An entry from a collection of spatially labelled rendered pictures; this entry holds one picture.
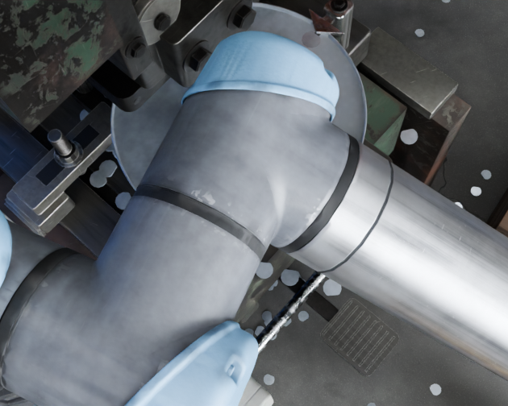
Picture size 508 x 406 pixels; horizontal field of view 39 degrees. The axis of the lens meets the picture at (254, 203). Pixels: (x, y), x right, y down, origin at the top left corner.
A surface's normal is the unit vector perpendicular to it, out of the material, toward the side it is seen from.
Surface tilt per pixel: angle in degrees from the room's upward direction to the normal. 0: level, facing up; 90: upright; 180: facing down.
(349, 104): 0
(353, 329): 0
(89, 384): 25
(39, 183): 0
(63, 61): 90
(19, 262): 30
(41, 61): 90
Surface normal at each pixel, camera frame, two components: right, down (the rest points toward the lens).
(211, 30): 0.74, 0.62
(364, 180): 0.46, -0.33
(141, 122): -0.05, -0.33
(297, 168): 0.29, 0.05
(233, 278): 0.73, 0.15
